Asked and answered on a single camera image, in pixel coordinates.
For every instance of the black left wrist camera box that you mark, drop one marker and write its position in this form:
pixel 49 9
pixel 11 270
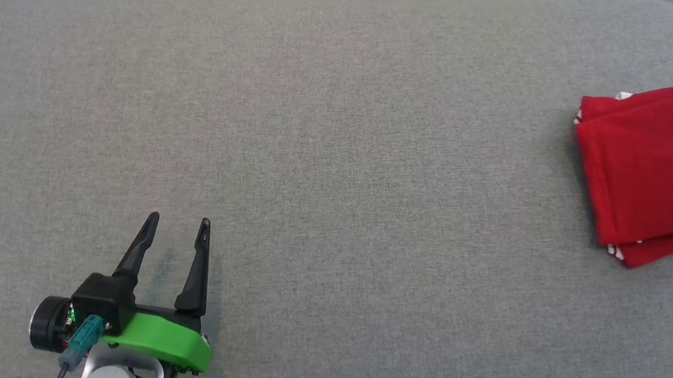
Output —
pixel 102 298

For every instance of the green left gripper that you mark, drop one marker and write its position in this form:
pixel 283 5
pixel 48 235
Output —
pixel 167 338

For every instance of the red shirt with white stripes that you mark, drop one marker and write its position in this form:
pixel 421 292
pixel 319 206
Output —
pixel 662 169

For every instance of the grey fabric sofa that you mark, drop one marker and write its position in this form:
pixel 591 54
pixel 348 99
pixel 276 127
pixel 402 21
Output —
pixel 343 183

